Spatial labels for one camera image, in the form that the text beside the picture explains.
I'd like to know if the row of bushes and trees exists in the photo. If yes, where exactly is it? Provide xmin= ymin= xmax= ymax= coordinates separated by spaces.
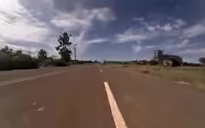
xmin=0 ymin=45 xmax=78 ymax=72

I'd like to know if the tall dark tree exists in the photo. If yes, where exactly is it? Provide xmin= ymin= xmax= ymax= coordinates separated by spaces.
xmin=55 ymin=32 xmax=73 ymax=63

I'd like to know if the dry grass verge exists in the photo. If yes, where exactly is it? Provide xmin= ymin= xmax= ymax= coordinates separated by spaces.
xmin=106 ymin=63 xmax=205 ymax=92

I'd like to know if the reddish brown asphalt road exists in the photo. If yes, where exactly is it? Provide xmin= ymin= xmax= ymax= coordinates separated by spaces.
xmin=0 ymin=63 xmax=205 ymax=128

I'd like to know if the grey building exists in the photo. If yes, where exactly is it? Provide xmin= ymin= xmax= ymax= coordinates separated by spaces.
xmin=153 ymin=49 xmax=184 ymax=67

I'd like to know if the tall thin mast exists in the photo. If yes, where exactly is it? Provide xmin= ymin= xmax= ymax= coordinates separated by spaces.
xmin=73 ymin=43 xmax=78 ymax=61

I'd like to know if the white dashed centre line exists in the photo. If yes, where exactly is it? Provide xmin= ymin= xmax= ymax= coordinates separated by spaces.
xmin=98 ymin=66 xmax=128 ymax=128

